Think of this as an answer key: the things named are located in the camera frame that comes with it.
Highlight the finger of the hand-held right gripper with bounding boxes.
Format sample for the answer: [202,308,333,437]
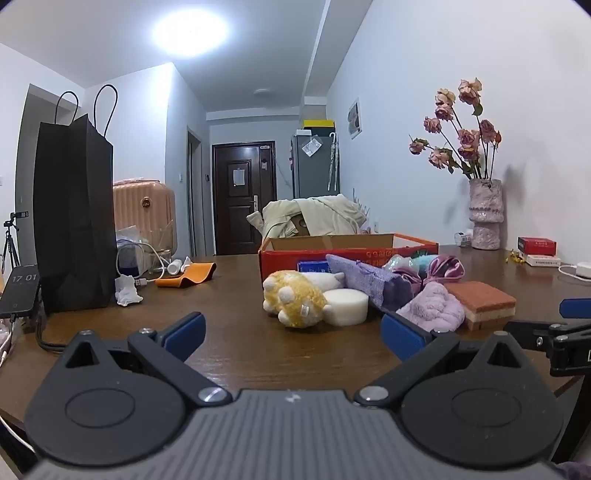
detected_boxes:
[560,298,591,319]
[503,319,591,350]

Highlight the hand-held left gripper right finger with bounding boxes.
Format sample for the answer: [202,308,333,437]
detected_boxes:
[353,311,533,409]

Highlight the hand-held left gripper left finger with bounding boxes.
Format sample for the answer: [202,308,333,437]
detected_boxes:
[55,311,234,408]

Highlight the orange layered sponge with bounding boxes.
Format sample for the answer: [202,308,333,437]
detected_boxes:
[444,281,518,332]

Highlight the white round sponge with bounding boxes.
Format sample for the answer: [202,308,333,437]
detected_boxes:
[322,288,370,328]

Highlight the purple knitted pouch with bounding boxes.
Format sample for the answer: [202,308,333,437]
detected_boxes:
[325,253,402,309]

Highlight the iridescent plastic bag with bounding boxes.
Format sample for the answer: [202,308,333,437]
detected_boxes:
[383,254,419,273]

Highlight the yellow plush toy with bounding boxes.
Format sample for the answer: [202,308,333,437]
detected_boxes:
[262,270,329,329]

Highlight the orange cardboard box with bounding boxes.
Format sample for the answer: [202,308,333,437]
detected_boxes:
[257,233,439,297]

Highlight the white charger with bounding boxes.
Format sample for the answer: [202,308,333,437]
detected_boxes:
[558,261,591,281]

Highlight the lavender fluffy cloth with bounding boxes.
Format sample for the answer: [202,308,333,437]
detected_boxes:
[396,281,466,334]

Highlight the dark purple cloth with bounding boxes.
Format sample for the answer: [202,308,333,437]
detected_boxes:
[381,272,423,313]

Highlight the crumpled white tissue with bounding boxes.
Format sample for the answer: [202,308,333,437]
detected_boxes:
[115,275,144,307]

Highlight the teal fluffy ball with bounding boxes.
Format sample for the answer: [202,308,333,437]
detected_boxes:
[413,255,437,280]

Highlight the red flat box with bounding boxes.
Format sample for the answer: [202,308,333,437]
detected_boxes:
[517,236,557,256]

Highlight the purple satin scrunchie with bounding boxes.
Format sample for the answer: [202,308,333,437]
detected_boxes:
[422,255,464,289]

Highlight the person's purple clothing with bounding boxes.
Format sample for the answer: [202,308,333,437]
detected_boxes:
[560,460,591,480]

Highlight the pink textured vase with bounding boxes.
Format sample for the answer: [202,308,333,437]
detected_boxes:
[468,178,504,251]

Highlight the dark brown entrance door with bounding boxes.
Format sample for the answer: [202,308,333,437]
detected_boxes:
[211,142,278,256]

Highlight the pink hard-shell suitcase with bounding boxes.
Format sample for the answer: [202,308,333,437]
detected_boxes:
[113,180,177,260]

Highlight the beige coat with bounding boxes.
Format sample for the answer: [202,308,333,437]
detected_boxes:
[246,195,368,241]

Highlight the brown cardboard box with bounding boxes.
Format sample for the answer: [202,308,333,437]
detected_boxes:
[276,211,313,239]

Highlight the black paper bag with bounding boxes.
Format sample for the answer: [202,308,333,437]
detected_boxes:
[32,84,117,315]

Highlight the black smartphone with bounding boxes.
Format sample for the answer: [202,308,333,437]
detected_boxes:
[0,264,41,319]

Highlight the grey refrigerator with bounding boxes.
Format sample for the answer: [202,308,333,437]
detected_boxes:
[291,133,341,199]

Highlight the white folded umbrella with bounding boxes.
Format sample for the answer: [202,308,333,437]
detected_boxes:
[327,132,341,193]

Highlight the black tripod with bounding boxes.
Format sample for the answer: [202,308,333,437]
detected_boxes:
[0,211,29,278]

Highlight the dried pink roses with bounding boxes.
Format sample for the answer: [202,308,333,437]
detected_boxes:
[409,78,503,182]

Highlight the bright round ceiling lamp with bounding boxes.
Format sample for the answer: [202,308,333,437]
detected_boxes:
[152,4,230,59]

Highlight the interior door frame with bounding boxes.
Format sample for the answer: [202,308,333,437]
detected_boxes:
[187,126,204,257]

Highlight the black cable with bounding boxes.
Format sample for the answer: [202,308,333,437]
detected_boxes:
[9,286,71,355]

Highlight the framed wall picture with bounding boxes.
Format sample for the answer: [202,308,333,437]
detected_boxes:
[347,97,363,140]

